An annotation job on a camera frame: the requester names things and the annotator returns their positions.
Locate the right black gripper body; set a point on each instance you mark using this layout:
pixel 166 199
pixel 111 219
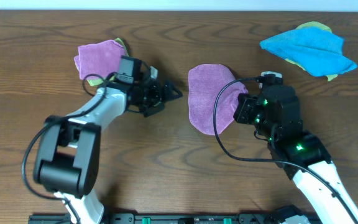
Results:
pixel 250 112

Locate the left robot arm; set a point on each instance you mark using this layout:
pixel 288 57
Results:
pixel 67 160

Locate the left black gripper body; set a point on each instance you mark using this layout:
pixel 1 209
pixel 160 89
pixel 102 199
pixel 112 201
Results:
pixel 159 94

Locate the crumpled green cloth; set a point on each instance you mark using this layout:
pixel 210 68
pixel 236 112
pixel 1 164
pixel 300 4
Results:
pixel 316 25

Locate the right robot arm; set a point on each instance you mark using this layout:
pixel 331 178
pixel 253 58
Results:
pixel 275 113

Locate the blue microfiber cloth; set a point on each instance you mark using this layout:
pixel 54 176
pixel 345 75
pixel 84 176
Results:
pixel 318 51

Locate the folded purple cloth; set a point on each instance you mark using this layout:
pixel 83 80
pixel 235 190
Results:
pixel 102 58

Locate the purple microfiber cloth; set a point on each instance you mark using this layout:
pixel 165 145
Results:
pixel 208 112

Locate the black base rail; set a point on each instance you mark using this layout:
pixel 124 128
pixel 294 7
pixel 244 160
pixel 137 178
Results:
pixel 129 218

